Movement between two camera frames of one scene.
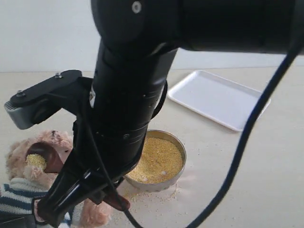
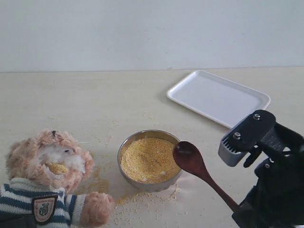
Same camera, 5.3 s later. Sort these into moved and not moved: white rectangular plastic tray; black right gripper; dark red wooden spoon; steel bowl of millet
Moved: dark red wooden spoon; black right gripper
Not moved: white rectangular plastic tray; steel bowl of millet
